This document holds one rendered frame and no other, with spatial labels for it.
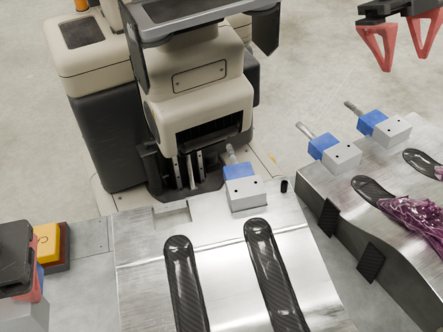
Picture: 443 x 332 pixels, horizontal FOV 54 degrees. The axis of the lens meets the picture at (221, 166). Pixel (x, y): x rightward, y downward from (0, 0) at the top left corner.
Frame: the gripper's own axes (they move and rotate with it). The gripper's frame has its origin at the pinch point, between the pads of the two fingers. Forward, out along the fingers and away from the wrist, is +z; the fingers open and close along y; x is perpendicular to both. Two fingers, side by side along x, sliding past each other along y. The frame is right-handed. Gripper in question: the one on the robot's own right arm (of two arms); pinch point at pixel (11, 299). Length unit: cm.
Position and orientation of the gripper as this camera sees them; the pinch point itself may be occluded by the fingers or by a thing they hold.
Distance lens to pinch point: 53.9
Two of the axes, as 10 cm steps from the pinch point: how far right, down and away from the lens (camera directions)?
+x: -2.2, -7.4, 6.4
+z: 0.5, 6.4, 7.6
